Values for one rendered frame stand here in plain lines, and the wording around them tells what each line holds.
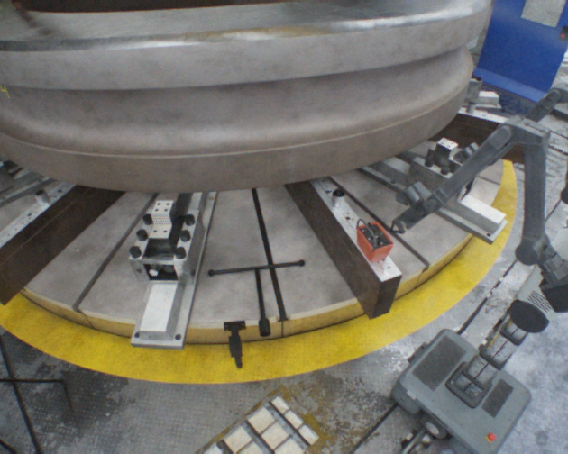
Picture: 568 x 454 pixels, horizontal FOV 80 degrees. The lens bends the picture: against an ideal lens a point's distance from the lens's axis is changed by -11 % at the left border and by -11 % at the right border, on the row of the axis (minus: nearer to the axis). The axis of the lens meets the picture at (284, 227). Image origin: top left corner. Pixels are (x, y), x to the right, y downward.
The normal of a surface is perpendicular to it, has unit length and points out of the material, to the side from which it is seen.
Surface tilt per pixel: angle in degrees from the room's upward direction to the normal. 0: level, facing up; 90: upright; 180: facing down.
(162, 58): 90
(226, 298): 0
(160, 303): 0
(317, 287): 0
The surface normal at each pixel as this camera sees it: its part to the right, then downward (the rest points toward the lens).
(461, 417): 0.00, -0.72
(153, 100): -0.04, 0.69
